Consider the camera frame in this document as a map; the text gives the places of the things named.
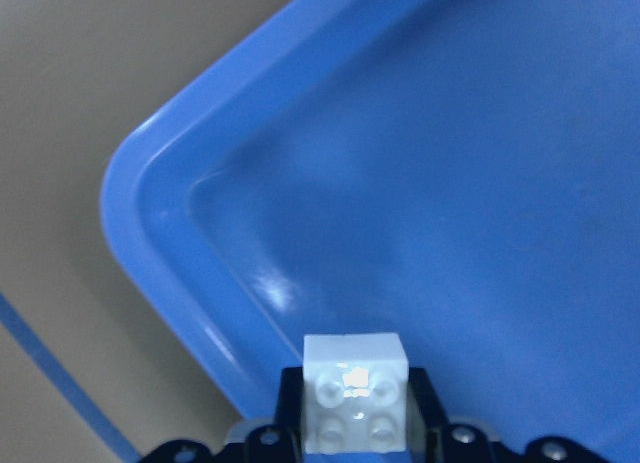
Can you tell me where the brown paper table cover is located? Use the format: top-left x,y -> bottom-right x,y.
1,0 -> 290,462

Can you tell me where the white block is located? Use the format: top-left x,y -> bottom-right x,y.
302,333 -> 409,455

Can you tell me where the blue plastic tray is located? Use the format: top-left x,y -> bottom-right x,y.
101,0 -> 639,462

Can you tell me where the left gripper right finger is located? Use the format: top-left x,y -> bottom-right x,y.
407,367 -> 605,463

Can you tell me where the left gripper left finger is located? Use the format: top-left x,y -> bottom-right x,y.
142,367 -> 304,462

